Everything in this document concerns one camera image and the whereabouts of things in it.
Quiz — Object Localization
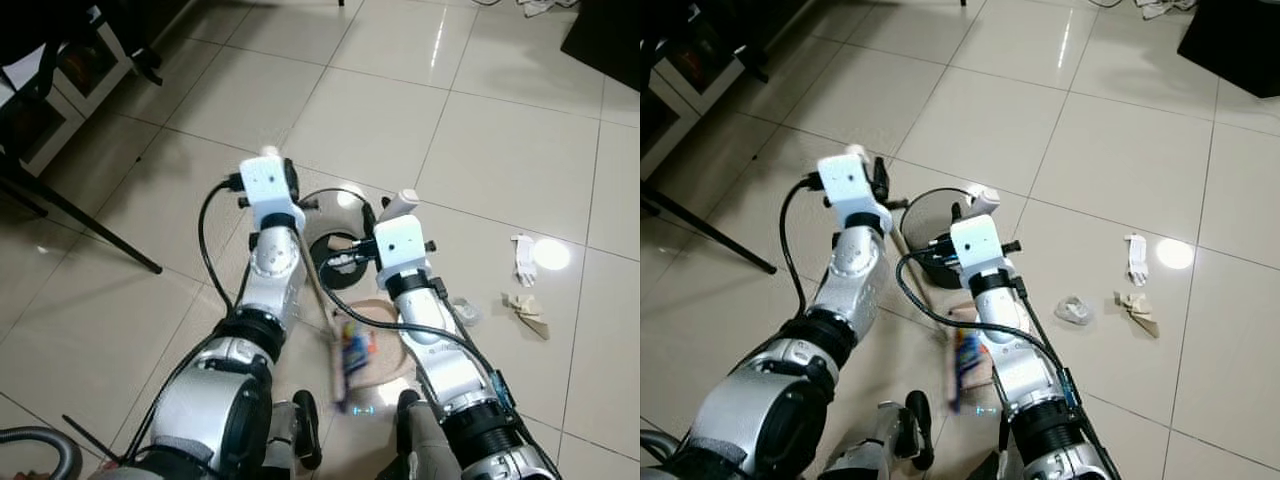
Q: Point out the white cabinet with dark shelves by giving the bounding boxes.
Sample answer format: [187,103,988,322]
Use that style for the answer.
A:
[640,0,771,181]
[0,0,166,179]

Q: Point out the white paper scrap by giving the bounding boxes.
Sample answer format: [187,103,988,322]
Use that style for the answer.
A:
[510,233,539,289]
[1122,233,1149,289]

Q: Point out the black stand leg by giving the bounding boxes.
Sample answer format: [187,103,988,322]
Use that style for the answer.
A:
[640,185,779,276]
[0,150,163,276]

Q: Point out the tan crumpled paper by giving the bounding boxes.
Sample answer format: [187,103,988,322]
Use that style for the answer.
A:
[1115,290,1161,339]
[500,290,553,341]

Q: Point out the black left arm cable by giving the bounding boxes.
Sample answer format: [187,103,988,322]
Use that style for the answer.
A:
[130,172,251,461]
[780,172,831,321]

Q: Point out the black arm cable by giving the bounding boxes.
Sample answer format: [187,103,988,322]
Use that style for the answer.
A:
[312,240,561,480]
[130,172,251,461]
[780,172,831,321]
[895,245,1121,480]

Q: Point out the robot left leg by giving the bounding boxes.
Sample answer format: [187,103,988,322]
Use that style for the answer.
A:
[262,390,323,473]
[830,390,936,480]

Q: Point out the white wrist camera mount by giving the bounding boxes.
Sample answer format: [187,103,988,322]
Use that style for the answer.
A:
[815,153,881,233]
[372,215,433,281]
[238,155,299,231]
[948,213,1013,279]

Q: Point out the black furniture block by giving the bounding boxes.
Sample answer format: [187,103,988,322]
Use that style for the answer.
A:
[1177,0,1280,71]
[560,0,641,93]

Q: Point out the grey vacuum hose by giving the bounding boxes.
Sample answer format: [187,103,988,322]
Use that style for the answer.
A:
[0,425,83,480]
[640,428,681,466]

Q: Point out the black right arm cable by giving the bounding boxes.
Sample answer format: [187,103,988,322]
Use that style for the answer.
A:
[895,245,1121,480]
[312,240,561,480]

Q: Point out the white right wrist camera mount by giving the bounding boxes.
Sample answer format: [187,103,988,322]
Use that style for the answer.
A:
[372,215,433,281]
[948,213,1013,279]

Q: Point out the robot right leg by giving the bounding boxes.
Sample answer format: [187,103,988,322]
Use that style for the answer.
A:
[380,388,451,480]
[995,410,1021,480]

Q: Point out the wooden handle straw broom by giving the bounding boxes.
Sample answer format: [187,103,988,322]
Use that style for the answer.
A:
[845,143,1001,416]
[258,145,421,416]

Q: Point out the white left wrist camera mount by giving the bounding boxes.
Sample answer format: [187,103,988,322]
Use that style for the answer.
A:
[815,153,881,233]
[238,155,299,231]

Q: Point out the robot leg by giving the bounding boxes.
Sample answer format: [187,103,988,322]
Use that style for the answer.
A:
[995,410,1021,480]
[830,390,936,480]
[262,390,323,473]
[380,388,451,480]

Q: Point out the white floor cables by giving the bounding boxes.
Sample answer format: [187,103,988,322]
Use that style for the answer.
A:
[470,0,581,19]
[1090,0,1196,21]

